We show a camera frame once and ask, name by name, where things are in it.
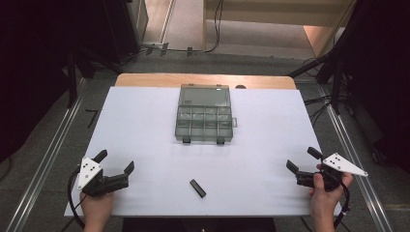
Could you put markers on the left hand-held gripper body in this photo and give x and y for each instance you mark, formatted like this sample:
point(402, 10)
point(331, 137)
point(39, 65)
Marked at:
point(88, 172)

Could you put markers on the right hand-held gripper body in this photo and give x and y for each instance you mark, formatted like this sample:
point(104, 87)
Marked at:
point(338, 162)

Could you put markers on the person's left hand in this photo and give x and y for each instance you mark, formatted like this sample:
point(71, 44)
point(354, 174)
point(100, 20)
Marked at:
point(96, 208)

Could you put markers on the person's right hand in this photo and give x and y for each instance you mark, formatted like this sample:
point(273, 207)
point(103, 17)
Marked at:
point(325, 201)

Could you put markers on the white board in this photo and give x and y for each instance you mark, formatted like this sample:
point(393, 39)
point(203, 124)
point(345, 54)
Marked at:
point(257, 151)

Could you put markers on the black metal stand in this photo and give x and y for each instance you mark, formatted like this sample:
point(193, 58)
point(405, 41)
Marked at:
point(335, 93)
point(72, 87)

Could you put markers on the small black stick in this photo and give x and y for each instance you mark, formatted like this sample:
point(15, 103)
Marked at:
point(197, 188)

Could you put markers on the clear plastic organizer box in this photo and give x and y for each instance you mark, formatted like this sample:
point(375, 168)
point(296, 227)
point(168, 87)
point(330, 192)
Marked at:
point(203, 114)

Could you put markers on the dark curtain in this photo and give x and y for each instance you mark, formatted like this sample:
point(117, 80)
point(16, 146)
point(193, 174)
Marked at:
point(380, 64)
point(32, 64)

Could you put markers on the light wooden furniture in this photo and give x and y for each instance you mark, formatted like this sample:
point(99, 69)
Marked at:
point(257, 14)

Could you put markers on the aluminium floor rail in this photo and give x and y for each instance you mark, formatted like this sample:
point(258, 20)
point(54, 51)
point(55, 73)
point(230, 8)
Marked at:
point(344, 135)
point(48, 161)

